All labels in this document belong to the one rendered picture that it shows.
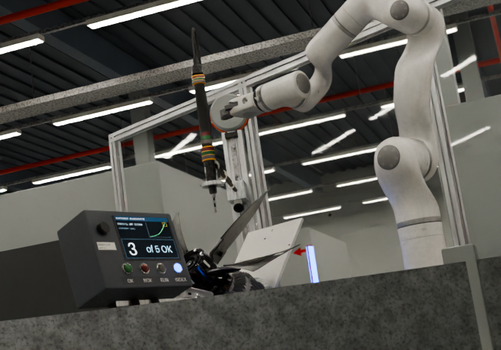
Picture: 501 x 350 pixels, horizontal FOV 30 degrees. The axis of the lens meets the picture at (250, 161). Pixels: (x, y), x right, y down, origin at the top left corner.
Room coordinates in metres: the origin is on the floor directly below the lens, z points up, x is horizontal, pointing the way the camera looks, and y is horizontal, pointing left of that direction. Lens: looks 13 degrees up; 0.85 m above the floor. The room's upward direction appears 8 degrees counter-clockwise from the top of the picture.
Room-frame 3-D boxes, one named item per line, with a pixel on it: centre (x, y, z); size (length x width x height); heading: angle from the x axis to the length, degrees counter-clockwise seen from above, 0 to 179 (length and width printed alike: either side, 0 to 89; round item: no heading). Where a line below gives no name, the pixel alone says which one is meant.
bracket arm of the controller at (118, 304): (2.17, 0.27, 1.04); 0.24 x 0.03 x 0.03; 139
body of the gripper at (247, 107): (2.75, -0.03, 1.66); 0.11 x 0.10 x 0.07; 49
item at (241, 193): (3.51, 0.06, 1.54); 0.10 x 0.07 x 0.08; 174
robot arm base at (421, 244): (2.50, -0.43, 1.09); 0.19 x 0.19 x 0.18
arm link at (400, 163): (2.46, -0.41, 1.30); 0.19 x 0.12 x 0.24; 147
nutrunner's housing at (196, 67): (2.89, 0.13, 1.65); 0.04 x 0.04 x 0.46
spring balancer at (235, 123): (3.60, 0.06, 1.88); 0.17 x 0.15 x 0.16; 49
